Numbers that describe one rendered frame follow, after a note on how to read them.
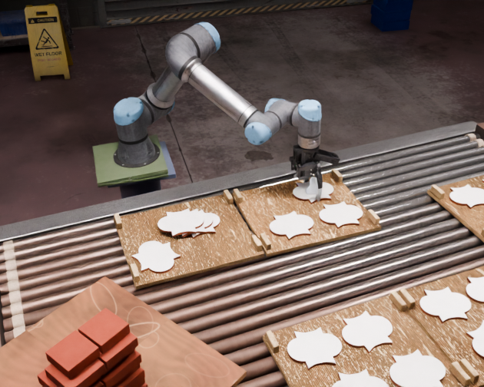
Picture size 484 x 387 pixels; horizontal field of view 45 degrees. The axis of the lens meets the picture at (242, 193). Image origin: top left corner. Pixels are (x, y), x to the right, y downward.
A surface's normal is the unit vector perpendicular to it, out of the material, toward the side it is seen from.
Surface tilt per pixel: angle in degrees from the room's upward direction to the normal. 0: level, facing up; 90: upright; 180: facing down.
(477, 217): 0
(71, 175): 0
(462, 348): 0
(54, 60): 78
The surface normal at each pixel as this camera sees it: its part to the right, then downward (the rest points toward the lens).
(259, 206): 0.00, -0.82
